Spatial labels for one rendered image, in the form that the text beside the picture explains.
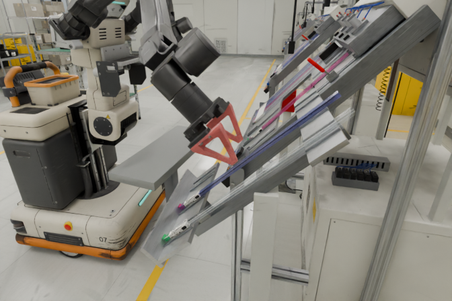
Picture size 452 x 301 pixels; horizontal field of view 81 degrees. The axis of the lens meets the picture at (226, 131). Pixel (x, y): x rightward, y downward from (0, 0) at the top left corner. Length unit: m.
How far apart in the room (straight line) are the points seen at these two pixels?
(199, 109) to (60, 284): 1.40
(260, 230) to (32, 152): 1.16
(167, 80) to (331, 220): 0.77
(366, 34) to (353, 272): 0.83
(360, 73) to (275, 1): 8.88
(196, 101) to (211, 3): 9.60
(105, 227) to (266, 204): 1.01
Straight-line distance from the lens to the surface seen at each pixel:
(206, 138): 0.43
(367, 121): 2.45
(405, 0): 0.85
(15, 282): 1.85
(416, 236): 1.12
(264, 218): 0.71
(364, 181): 1.13
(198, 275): 1.56
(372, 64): 0.82
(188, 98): 0.46
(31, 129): 1.49
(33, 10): 7.22
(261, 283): 0.88
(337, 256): 1.14
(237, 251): 1.12
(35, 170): 1.60
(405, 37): 0.83
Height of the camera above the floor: 1.21
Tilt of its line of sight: 23 degrees down
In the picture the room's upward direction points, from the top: straight up
